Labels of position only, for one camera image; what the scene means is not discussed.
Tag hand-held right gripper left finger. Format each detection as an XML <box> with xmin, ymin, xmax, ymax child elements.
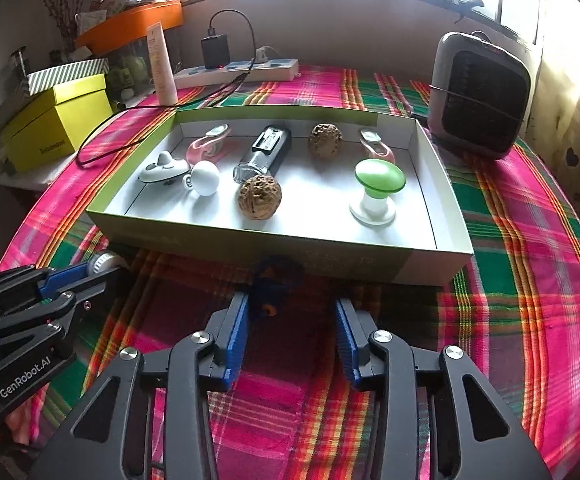
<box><xmin>30</xmin><ymin>291</ymin><xmax>251</xmax><ymax>480</ymax></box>

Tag cream tube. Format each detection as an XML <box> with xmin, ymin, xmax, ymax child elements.
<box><xmin>147</xmin><ymin>22</ymin><xmax>179</xmax><ymax>107</ymax></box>

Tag striped box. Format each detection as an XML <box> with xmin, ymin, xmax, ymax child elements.
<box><xmin>27</xmin><ymin>57</ymin><xmax>111</xmax><ymax>96</ymax></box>

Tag black charger with cable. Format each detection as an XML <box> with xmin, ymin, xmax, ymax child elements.
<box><xmin>75</xmin><ymin>9</ymin><xmax>258</xmax><ymax>167</ymax></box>

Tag brown walnut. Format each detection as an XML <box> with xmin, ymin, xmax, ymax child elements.
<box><xmin>236</xmin><ymin>175</ymin><xmax>283</xmax><ymax>221</ymax></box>
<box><xmin>307</xmin><ymin>122</ymin><xmax>344</xmax><ymax>159</ymax></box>

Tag white panda toy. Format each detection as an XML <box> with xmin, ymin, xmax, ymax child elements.
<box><xmin>138</xmin><ymin>152</ymin><xmax>191</xmax><ymax>184</ymax></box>

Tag blue braided cord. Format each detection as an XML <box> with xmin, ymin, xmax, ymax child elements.
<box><xmin>250</xmin><ymin>255</ymin><xmax>305</xmax><ymax>318</ymax></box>

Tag grey and black heater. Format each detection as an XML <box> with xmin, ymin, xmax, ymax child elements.
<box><xmin>429</xmin><ymin>31</ymin><xmax>531</xmax><ymax>161</ymax></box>

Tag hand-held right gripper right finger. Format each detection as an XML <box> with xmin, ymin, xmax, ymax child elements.
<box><xmin>332</xmin><ymin>299</ymin><xmax>553</xmax><ymax>480</ymax></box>

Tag green mushroom lamp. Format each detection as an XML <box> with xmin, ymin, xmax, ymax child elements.
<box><xmin>349</xmin><ymin>158</ymin><xmax>407</xmax><ymax>226</ymax></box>

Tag yellow box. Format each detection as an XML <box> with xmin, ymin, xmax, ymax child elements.
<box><xmin>0</xmin><ymin>74</ymin><xmax>116</xmax><ymax>172</ymax></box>

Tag green and white cardboard box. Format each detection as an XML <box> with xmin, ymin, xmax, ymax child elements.
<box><xmin>86</xmin><ymin>106</ymin><xmax>474</xmax><ymax>286</ymax></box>

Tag dried branches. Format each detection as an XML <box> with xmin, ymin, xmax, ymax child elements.
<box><xmin>32</xmin><ymin>0</ymin><xmax>78</xmax><ymax>48</ymax></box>

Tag pink clip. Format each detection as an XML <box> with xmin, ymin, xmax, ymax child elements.
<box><xmin>186</xmin><ymin>124</ymin><xmax>231</xmax><ymax>163</ymax></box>
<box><xmin>359</xmin><ymin>127</ymin><xmax>397</xmax><ymax>163</ymax></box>

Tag white power strip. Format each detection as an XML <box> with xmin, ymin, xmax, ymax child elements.
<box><xmin>172</xmin><ymin>57</ymin><xmax>301</xmax><ymax>91</ymax></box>

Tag person's left hand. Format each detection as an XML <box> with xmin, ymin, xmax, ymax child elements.
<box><xmin>0</xmin><ymin>407</ymin><xmax>38</xmax><ymax>443</ymax></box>

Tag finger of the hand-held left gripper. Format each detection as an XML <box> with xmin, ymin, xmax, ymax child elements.
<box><xmin>0</xmin><ymin>260</ymin><xmax>96</xmax><ymax>312</ymax></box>
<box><xmin>0</xmin><ymin>265</ymin><xmax>132</xmax><ymax>361</ymax></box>

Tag white ribbed jar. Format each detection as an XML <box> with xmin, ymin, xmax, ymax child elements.
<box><xmin>87</xmin><ymin>251</ymin><xmax>131</xmax><ymax>281</ymax></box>

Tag patterned curtain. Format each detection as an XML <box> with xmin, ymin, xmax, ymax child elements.
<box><xmin>524</xmin><ymin>0</ymin><xmax>580</xmax><ymax>221</ymax></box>

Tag small white ball-shaped gadget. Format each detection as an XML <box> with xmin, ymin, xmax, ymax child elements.
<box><xmin>182</xmin><ymin>161</ymin><xmax>221</xmax><ymax>197</ymax></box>

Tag black flashlight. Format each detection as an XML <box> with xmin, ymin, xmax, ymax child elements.
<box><xmin>233</xmin><ymin>125</ymin><xmax>292</xmax><ymax>185</ymax></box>

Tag glass jar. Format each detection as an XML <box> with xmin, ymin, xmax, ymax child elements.
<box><xmin>9</xmin><ymin>46</ymin><xmax>30</xmax><ymax>81</ymax></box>

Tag orange lidded clear container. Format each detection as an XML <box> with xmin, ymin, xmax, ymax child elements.
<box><xmin>75</xmin><ymin>0</ymin><xmax>185</xmax><ymax>96</ymax></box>

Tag white side table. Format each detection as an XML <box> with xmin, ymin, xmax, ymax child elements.
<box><xmin>0</xmin><ymin>150</ymin><xmax>91</xmax><ymax>191</ymax></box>

